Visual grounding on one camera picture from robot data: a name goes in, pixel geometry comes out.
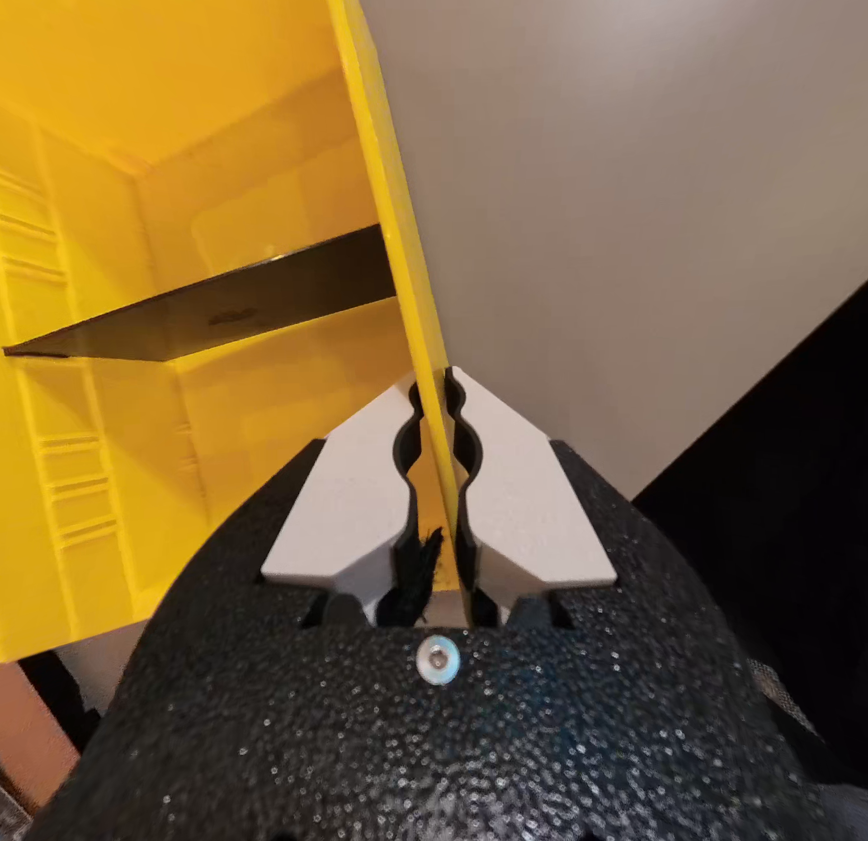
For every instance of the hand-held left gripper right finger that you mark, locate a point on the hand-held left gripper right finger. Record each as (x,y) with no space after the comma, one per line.
(536,515)

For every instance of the yellow bin with black divider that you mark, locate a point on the yellow bin with black divider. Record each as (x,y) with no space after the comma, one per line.
(169,75)

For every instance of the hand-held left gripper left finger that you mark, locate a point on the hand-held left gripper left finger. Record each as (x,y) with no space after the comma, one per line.
(332,515)

